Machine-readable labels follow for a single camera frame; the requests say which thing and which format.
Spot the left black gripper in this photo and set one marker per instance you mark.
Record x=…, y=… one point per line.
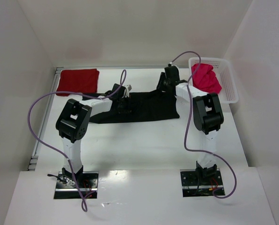
x=124, y=104

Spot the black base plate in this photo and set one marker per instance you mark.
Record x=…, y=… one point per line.
x=202, y=182
x=66, y=187

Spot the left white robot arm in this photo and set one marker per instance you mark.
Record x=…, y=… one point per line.
x=73, y=121

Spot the white plastic basket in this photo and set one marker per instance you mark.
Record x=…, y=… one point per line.
x=223, y=71

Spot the folded red t-shirt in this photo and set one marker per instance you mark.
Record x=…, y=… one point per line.
x=81, y=81

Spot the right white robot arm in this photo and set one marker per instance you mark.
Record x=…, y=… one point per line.
x=207, y=116

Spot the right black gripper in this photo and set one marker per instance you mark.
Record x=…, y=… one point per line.
x=161, y=81

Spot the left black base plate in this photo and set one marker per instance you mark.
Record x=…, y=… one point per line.
x=66, y=187

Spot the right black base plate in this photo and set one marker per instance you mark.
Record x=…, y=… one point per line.
x=202, y=182

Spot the black t-shirt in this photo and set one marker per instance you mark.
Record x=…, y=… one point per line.
x=146, y=106

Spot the pink t-shirt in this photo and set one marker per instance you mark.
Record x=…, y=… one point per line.
x=205, y=79

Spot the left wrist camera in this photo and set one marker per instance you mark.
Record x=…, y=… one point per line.
x=128, y=88

